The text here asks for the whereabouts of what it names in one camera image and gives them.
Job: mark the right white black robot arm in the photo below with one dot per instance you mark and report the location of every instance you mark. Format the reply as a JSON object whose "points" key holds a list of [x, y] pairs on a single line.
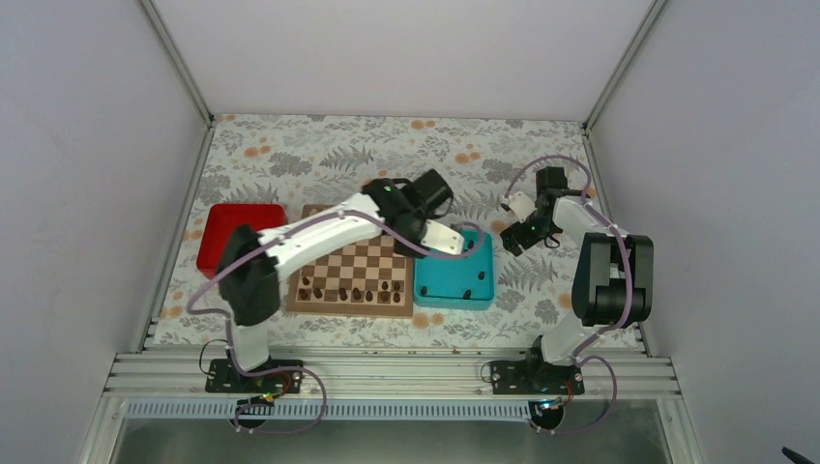
{"points": [[612, 286]]}

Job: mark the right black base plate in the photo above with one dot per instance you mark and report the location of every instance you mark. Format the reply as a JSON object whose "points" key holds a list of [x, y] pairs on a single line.
{"points": [[539, 378]]}

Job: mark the aluminium rail frame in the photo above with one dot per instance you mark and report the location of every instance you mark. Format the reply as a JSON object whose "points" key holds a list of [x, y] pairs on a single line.
{"points": [[361, 376]]}

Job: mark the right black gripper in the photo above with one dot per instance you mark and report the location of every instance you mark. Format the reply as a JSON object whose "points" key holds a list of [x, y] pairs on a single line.
{"points": [[511, 243]]}

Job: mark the wooden chess board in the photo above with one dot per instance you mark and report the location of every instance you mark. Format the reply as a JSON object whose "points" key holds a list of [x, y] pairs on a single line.
{"points": [[369, 265]]}

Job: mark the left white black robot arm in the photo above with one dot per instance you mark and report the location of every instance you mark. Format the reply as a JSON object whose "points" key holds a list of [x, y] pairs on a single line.
{"points": [[253, 264]]}

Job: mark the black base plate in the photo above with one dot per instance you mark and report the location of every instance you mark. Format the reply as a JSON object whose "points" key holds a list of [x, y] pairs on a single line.
{"points": [[224, 377], [539, 378]]}

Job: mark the red plastic tray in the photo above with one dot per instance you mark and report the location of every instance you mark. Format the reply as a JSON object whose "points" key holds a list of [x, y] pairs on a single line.
{"points": [[221, 222]]}

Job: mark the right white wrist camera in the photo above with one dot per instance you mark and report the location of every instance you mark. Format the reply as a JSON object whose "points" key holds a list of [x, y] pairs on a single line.
{"points": [[520, 204]]}

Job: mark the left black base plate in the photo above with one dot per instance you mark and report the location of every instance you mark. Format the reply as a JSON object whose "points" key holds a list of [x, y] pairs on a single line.
{"points": [[224, 377]]}

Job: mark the teal plastic tray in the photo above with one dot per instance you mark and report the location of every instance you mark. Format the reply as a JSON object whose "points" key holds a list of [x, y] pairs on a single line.
{"points": [[447, 280]]}

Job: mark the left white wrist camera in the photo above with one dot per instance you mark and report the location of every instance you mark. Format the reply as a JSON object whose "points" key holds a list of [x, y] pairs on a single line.
{"points": [[442, 238]]}

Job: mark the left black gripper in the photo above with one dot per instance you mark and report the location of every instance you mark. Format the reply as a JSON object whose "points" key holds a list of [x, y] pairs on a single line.
{"points": [[402, 248]]}

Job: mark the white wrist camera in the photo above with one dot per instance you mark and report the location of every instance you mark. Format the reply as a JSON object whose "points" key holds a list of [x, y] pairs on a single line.
{"points": [[442, 238], [520, 204]]}

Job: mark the floral patterned table mat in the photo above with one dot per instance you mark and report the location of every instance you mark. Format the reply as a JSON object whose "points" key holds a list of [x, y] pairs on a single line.
{"points": [[298, 160]]}

